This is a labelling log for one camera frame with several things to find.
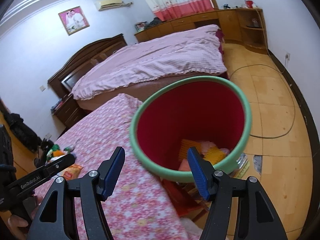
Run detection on floor cable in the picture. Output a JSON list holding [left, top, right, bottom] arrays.
[[229, 64, 297, 138]]

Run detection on dark wooden headboard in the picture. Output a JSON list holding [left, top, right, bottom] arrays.
[[47, 33, 128, 99]]

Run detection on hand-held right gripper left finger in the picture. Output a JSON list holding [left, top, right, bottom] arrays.
[[29, 146, 125, 240]]

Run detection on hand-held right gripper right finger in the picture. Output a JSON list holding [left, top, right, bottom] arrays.
[[187, 147, 288, 240]]

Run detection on red bin with green rim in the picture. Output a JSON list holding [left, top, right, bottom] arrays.
[[129, 76, 252, 183]]

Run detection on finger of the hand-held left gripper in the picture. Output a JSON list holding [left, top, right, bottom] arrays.
[[44, 154, 76, 179]]

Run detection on red plastic bag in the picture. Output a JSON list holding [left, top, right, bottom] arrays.
[[162, 179, 210, 217]]

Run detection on dark wooden nightstand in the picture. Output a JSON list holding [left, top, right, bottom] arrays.
[[51, 95, 87, 128]]

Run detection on person's left hand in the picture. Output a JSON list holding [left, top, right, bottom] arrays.
[[7, 215, 29, 240]]

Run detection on orange snack packet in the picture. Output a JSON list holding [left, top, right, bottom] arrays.
[[60, 164, 83, 180]]

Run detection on wooden wardrobe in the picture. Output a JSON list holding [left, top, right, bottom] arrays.
[[0, 97, 40, 178]]

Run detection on dark clothes pile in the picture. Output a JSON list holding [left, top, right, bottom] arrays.
[[146, 17, 163, 29]]

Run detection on pink floral tablecloth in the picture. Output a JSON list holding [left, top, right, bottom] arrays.
[[34, 93, 208, 240]]

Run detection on pink checked bed blanket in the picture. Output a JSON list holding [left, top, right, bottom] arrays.
[[69, 24, 228, 101]]

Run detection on black jacket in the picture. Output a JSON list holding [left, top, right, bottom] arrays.
[[5, 112, 38, 147]]

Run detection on white air conditioner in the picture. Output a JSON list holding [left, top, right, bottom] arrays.
[[94, 0, 125, 12]]

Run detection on books on nightstand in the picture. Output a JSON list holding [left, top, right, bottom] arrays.
[[51, 100, 64, 113]]

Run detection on wooden cabinet unit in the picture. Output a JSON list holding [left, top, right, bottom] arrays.
[[134, 8, 268, 55]]

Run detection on framed wall photo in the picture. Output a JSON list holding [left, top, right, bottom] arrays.
[[58, 5, 90, 36]]

